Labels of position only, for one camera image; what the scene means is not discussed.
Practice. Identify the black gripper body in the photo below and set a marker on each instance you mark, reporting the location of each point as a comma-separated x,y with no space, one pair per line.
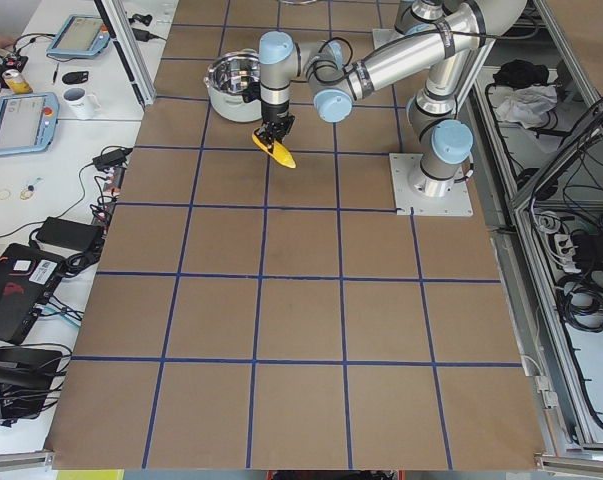
274,112

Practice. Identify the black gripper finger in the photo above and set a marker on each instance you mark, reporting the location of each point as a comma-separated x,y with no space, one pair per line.
267,142

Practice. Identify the yellow corn cob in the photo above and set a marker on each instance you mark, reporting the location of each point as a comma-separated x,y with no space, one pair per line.
280,154

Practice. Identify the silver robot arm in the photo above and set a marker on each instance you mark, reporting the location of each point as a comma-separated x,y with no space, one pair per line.
425,38

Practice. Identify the white metal cooking pot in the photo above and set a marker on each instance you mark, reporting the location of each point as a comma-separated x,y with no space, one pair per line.
233,85

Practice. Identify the black power adapter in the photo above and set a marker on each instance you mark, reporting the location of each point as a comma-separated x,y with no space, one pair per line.
111,159

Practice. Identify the brown paper table cover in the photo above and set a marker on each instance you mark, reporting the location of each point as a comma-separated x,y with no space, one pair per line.
247,315

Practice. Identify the white mug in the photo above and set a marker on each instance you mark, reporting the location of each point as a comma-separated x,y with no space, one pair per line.
83,104

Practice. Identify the blue teach pendant far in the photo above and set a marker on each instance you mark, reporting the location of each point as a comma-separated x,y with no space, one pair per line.
80,37

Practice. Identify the blue teach pendant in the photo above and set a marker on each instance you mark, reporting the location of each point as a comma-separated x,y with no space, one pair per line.
80,37
27,122

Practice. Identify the black pen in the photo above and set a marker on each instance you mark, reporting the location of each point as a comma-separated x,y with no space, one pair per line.
55,73

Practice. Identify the blue teach pendant near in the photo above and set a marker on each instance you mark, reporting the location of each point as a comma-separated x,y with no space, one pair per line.
27,122

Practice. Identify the yellow drink can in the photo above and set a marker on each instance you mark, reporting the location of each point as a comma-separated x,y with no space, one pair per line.
17,83

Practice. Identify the black laptop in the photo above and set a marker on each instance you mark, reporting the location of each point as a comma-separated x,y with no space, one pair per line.
28,277

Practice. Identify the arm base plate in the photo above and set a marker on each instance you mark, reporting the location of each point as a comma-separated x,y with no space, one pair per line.
417,194

